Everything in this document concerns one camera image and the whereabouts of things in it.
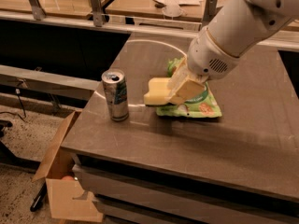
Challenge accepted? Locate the green snack bag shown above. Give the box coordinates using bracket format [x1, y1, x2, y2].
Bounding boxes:
[155, 57, 223, 119]

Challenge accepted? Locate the cardboard box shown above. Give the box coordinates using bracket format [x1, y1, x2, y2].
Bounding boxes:
[33, 111, 104, 224]

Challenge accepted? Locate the orange ball in box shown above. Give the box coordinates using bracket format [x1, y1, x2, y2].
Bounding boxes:
[61, 175, 75, 181]

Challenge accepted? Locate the grey metal post right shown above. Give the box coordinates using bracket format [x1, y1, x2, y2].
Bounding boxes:
[202, 0, 218, 26]

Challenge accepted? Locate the grey metal post middle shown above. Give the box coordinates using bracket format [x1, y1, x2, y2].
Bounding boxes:
[90, 0, 104, 27]

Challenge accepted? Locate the grey metal post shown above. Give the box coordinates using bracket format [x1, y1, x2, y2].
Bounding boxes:
[90, 0, 104, 27]
[28, 0, 46, 21]
[202, 0, 218, 26]

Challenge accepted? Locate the grey drawer front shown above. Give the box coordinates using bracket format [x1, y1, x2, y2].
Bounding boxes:
[73, 164, 299, 224]

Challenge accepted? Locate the black chair base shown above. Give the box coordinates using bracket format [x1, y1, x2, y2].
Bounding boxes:
[0, 119, 40, 172]

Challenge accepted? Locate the yellow sponge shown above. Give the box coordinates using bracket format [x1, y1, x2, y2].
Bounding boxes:
[144, 77, 171, 106]

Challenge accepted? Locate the silver redbull can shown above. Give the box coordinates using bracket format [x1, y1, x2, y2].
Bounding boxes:
[102, 68, 129, 121]

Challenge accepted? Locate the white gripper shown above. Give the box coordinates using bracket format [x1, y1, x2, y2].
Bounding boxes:
[167, 26, 239, 105]

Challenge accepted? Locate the black cable on floor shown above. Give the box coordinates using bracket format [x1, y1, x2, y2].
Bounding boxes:
[0, 88, 28, 123]

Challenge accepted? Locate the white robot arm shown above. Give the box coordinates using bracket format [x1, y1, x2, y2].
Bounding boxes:
[166, 0, 299, 105]

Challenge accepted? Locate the grey metal post left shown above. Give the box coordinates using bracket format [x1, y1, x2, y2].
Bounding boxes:
[28, 0, 46, 21]

